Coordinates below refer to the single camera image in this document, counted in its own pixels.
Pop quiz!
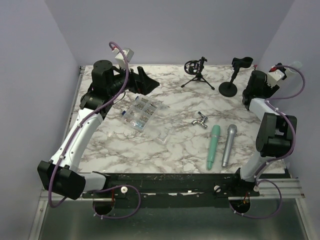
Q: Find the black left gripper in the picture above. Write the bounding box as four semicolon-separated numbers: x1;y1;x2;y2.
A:
108;62;160;97

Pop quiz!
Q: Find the black round-base microphone stand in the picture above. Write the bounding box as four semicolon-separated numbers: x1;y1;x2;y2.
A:
218;56;253;98

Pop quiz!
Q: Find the silver grey microphone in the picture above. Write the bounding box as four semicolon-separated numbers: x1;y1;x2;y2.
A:
221;124;238;168

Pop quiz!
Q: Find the black tripod microphone stand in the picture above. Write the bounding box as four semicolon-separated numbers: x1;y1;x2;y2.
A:
181;56;215;90

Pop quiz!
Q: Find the mint green microphone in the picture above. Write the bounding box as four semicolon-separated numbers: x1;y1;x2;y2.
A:
206;125;221;170

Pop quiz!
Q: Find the white microphone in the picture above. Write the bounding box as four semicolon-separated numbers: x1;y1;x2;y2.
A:
285;61;303;77

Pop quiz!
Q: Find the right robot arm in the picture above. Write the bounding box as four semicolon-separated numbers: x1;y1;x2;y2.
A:
230;70;298;196

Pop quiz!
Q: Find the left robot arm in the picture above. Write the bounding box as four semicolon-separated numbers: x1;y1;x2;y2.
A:
37;60;160;200

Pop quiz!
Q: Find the clear plastic screw box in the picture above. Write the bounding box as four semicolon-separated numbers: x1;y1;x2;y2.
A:
122;95;175;145

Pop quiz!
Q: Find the chrome water tap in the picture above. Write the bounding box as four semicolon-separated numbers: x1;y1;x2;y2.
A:
191;111;208;129

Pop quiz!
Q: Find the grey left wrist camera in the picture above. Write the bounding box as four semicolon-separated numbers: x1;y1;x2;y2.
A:
111;47;135;70

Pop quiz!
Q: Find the aluminium frame profile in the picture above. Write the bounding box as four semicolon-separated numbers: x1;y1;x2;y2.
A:
259;178;305;199

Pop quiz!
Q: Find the black front mounting rail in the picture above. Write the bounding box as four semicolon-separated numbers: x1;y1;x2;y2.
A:
82;172;287;210

